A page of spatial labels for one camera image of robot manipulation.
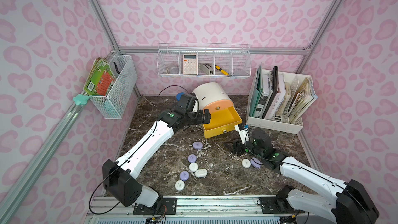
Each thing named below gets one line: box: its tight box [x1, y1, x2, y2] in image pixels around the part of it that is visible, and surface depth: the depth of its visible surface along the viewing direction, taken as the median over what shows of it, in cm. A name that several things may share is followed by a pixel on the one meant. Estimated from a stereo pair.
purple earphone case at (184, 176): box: [179, 170, 190, 181], surface depth 83 cm
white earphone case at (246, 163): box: [241, 158, 251, 169], surface depth 86 cm
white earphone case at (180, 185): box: [174, 179, 186, 192], surface depth 80 cm
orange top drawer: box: [202, 99, 234, 113], surface depth 87 cm
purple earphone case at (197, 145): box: [192, 141, 204, 150], surface depth 94 cm
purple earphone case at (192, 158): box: [187, 153, 197, 163], surface depth 89 cm
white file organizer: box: [246, 63, 319, 135], surface depth 96 cm
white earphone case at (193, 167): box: [189, 162, 198, 172], surface depth 86 cm
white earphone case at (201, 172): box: [194, 168, 208, 178], surface depth 84 cm
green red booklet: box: [83, 57, 117, 96], surface depth 73 cm
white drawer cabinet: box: [192, 81, 234, 112], surface depth 94 cm
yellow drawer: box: [202, 106, 243, 139], surface depth 87 cm
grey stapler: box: [199, 62, 215, 76], surface depth 92 cm
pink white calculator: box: [182, 53, 198, 75], surface depth 97 cm
